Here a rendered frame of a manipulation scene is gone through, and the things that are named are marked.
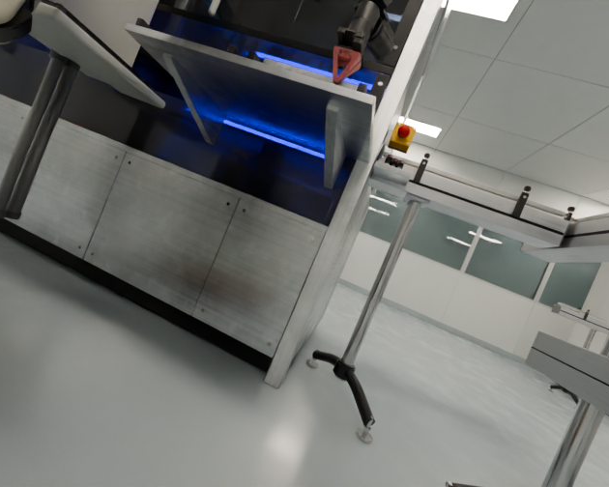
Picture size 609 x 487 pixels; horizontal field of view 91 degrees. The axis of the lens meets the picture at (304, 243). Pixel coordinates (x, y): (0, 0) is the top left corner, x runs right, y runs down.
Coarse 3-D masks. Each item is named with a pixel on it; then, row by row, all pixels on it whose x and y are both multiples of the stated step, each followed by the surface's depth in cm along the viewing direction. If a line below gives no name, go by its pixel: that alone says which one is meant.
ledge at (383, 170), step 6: (378, 162) 104; (378, 168) 105; (384, 168) 103; (390, 168) 103; (396, 168) 103; (378, 174) 112; (384, 174) 109; (390, 174) 106; (396, 174) 103; (402, 174) 102; (408, 174) 102; (390, 180) 113; (396, 180) 110; (402, 180) 107; (408, 180) 104
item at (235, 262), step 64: (0, 128) 138; (64, 128) 131; (64, 192) 129; (128, 192) 122; (192, 192) 117; (128, 256) 121; (192, 256) 115; (256, 256) 110; (256, 320) 109; (320, 320) 188
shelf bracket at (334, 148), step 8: (328, 104) 74; (328, 112) 74; (336, 112) 73; (328, 120) 77; (336, 120) 76; (328, 128) 79; (336, 128) 79; (328, 136) 82; (336, 136) 83; (328, 144) 85; (336, 144) 86; (328, 152) 88; (336, 152) 90; (344, 152) 101; (328, 160) 92; (336, 160) 95; (328, 168) 95; (336, 168) 100; (328, 176) 99; (336, 176) 105; (328, 184) 103
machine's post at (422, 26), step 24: (432, 0) 104; (432, 24) 105; (408, 48) 104; (408, 72) 104; (384, 96) 105; (384, 120) 104; (360, 168) 105; (360, 192) 105; (336, 216) 106; (336, 240) 105; (312, 288) 106; (288, 336) 106; (288, 360) 106
